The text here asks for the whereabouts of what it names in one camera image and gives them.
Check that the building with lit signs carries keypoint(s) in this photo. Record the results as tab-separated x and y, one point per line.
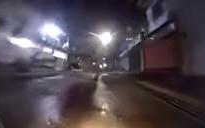
40	50

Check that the dark vehicle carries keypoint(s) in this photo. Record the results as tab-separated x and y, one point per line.
74	65

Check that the street lamp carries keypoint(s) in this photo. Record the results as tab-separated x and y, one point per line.
106	37

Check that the row of buildings with shutters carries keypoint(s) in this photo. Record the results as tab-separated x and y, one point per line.
161	51

